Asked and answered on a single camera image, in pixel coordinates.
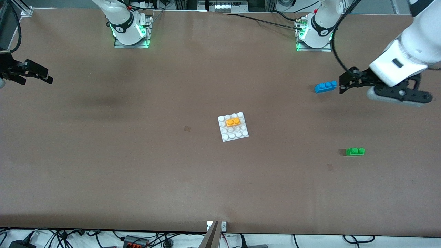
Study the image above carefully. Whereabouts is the grey socket strip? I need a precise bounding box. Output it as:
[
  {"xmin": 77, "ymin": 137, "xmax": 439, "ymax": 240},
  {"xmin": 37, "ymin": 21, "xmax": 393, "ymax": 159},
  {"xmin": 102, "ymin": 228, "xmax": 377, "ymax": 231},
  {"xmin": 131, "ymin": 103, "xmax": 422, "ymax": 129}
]
[{"xmin": 198, "ymin": 0, "xmax": 249, "ymax": 13}]

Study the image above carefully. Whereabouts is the looped black floor cable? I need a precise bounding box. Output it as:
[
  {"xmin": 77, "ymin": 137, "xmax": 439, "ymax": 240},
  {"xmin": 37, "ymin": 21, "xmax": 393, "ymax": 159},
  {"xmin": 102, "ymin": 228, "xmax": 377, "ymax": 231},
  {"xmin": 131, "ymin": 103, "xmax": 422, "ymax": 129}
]
[{"xmin": 343, "ymin": 235, "xmax": 376, "ymax": 244}]

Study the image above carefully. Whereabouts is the black power adapter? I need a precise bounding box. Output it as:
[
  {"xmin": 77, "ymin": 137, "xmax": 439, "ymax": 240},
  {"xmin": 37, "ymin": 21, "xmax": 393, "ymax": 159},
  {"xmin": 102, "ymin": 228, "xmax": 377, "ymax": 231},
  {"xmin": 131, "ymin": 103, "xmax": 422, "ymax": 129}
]
[{"xmin": 9, "ymin": 240, "xmax": 37, "ymax": 248}]

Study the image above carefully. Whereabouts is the right arm black gripper cable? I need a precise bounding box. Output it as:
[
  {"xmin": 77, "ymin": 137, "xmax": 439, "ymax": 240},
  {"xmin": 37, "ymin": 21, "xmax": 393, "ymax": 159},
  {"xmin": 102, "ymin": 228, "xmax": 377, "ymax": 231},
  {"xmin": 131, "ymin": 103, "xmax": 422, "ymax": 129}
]
[{"xmin": 0, "ymin": 0, "xmax": 22, "ymax": 54}]

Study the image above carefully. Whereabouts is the long black table cable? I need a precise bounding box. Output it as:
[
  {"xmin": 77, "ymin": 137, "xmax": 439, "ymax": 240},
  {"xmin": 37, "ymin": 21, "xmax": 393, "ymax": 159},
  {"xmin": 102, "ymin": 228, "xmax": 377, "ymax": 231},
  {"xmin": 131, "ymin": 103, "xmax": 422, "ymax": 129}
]
[{"xmin": 220, "ymin": 13, "xmax": 304, "ymax": 31}]

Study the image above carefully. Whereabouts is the white studded base plate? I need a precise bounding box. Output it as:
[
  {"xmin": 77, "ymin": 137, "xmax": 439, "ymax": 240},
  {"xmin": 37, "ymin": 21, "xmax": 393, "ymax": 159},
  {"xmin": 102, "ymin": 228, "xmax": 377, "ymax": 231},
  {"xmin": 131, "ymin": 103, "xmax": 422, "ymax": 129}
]
[{"xmin": 218, "ymin": 112, "xmax": 249, "ymax": 142}]

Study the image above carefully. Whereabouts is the short black table cable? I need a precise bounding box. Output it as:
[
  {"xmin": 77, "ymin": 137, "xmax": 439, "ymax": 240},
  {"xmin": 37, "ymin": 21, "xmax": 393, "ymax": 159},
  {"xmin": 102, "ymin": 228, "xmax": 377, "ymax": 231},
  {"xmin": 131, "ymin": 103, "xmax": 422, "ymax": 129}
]
[{"xmin": 269, "ymin": 10, "xmax": 300, "ymax": 22}]

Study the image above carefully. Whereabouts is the grey metal post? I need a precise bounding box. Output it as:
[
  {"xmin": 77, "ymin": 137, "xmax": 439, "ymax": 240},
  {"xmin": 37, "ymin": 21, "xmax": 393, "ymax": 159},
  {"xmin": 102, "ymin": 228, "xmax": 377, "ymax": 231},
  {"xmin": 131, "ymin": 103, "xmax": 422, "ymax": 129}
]
[{"xmin": 199, "ymin": 221, "xmax": 221, "ymax": 248}]

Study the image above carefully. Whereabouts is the black connector cable tangle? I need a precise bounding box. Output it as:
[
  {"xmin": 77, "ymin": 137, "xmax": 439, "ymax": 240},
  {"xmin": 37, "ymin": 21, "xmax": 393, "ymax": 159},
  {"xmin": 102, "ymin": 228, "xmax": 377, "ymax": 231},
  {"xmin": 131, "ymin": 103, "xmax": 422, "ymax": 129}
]
[{"xmin": 52, "ymin": 230, "xmax": 85, "ymax": 248}]

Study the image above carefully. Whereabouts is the blue toy brick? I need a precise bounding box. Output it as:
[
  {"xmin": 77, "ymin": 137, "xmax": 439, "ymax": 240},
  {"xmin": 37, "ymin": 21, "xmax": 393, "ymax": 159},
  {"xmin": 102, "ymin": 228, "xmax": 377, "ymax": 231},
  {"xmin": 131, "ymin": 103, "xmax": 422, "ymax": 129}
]
[{"xmin": 314, "ymin": 81, "xmax": 338, "ymax": 94}]

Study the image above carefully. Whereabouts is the black orange terminal box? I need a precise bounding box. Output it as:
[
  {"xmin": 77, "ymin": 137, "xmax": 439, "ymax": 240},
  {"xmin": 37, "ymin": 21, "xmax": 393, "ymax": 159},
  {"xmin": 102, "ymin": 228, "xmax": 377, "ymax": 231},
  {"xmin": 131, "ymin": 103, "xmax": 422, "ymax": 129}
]
[{"xmin": 122, "ymin": 235, "xmax": 149, "ymax": 248}]

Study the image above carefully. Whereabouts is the white power strip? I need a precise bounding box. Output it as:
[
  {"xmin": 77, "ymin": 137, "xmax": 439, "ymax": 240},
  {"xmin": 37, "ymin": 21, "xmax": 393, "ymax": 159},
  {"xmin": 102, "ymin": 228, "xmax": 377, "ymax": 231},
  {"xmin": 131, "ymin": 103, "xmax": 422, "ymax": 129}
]
[{"xmin": 136, "ymin": 0, "xmax": 166, "ymax": 10}]

